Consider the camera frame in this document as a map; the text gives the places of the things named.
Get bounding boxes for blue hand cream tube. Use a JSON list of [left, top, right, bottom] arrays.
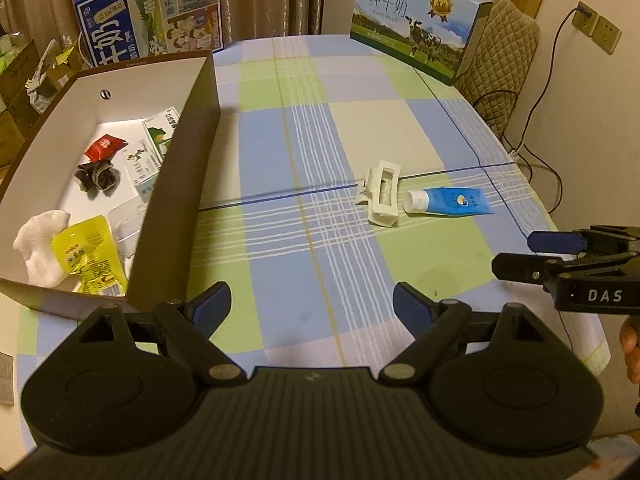
[[402, 188, 492, 217]]

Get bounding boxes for clear plastic box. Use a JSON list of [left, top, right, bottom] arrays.
[[107, 196, 148, 258]]

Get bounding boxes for yellow snack pouch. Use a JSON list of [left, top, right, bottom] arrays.
[[51, 216, 128, 297]]

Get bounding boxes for white plastic clip holder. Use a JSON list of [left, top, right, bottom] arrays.
[[356, 160, 401, 228]]

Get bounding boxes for white cloth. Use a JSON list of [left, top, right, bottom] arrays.
[[13, 209, 70, 288]]

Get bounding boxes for dark scrunchie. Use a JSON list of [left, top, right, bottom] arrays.
[[74, 159, 119, 197]]

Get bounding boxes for red candy packet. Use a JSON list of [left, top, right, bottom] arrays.
[[85, 133, 128, 162]]

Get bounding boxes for green medicine box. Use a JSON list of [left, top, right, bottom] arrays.
[[142, 106, 180, 162]]

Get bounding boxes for white medicine box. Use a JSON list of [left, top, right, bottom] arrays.
[[120, 139, 160, 203]]

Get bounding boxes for person's right hand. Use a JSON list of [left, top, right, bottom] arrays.
[[620, 318, 640, 384]]

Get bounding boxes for quilted beige chair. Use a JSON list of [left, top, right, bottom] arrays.
[[454, 0, 540, 138]]

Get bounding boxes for checked blue green tablecloth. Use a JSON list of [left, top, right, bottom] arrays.
[[14, 34, 612, 453]]

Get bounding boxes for small booklet on bed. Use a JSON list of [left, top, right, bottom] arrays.
[[0, 353, 14, 406]]

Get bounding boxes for brown cardboard storage box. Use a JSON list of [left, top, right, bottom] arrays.
[[1, 51, 221, 320]]

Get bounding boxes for light blue milk carton box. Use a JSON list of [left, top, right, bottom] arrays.
[[349, 0, 494, 84]]

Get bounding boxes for bin with trash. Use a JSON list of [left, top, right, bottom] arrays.
[[25, 37, 85, 114]]

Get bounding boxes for cardboard box with green tissues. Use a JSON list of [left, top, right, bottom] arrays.
[[1, 40, 40, 167]]

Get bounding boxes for dark blue milk carton box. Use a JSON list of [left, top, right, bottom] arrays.
[[74, 0, 224, 66]]

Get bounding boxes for black power cable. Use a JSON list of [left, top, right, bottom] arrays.
[[470, 6, 582, 216]]

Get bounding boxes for wall power outlet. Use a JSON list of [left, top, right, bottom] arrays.
[[572, 1, 622, 55]]

